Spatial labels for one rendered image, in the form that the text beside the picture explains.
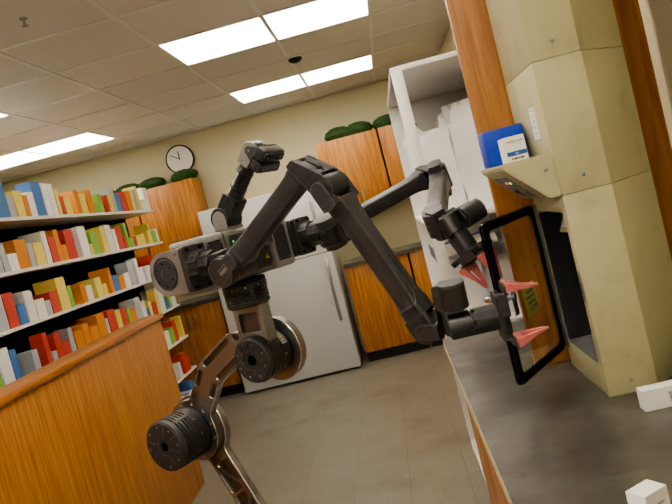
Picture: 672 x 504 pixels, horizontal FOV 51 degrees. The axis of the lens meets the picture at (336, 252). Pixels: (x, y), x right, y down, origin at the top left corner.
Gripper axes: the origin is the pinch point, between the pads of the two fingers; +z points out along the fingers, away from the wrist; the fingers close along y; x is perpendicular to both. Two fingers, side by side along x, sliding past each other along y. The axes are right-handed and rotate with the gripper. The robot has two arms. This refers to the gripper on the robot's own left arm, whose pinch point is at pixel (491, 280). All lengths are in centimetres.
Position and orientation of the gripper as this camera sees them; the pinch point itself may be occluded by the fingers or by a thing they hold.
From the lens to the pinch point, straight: 180.1
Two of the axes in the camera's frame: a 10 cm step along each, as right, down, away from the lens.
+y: -5.7, 5.5, 6.1
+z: 5.5, 8.0, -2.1
